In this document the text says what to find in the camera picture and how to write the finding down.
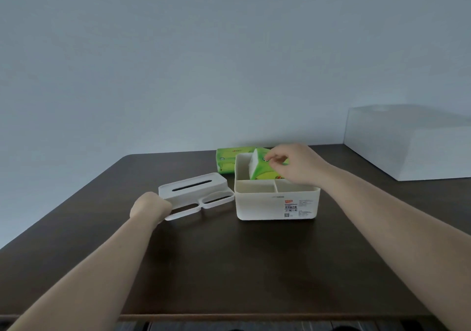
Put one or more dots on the person's left fingers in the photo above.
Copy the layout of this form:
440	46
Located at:
165	207

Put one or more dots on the white tissue box lid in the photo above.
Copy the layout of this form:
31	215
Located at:
195	187

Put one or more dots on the person's right forearm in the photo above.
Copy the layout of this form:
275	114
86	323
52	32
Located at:
401	238

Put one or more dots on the person's left forearm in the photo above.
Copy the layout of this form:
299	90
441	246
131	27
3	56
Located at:
92	279

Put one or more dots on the person's left hand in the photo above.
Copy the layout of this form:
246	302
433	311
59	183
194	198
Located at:
147	205

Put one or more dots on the white compartment tissue box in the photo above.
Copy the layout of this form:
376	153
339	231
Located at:
272	202

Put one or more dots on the person's right thumb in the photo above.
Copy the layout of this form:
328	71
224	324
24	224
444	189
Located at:
280	161

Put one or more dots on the person's right hand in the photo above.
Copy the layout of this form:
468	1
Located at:
303	165

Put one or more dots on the large white storage box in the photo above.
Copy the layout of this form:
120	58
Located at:
408	146

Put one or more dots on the green tissue pack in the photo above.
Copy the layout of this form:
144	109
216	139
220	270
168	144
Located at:
226	159
262	168

